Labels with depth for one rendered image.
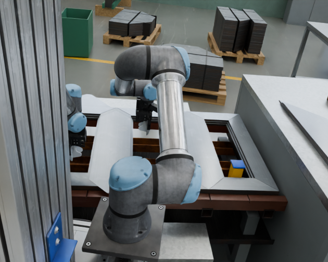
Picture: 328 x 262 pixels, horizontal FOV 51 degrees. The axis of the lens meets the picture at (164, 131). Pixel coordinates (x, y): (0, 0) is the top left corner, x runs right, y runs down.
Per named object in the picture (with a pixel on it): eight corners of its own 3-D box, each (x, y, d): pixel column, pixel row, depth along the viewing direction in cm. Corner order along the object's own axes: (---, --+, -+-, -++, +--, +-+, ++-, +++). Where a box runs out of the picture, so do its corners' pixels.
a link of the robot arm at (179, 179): (148, 209, 104) (142, 58, 126) (197, 207, 106) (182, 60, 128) (153, 200, 93) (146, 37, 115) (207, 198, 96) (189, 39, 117)
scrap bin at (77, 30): (64, 43, 565) (62, 7, 535) (92, 46, 570) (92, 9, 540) (57, 56, 512) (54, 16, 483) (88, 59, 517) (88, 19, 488)
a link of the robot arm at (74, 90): (55, 86, 137) (73, 80, 143) (57, 110, 143) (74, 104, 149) (67, 92, 133) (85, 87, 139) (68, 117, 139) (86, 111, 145)
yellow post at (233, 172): (224, 192, 181) (231, 162, 171) (233, 192, 182) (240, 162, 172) (226, 198, 177) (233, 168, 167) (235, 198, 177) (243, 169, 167)
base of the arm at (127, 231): (147, 247, 102) (150, 223, 96) (97, 239, 102) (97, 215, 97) (154, 210, 114) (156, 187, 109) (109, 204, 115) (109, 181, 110)
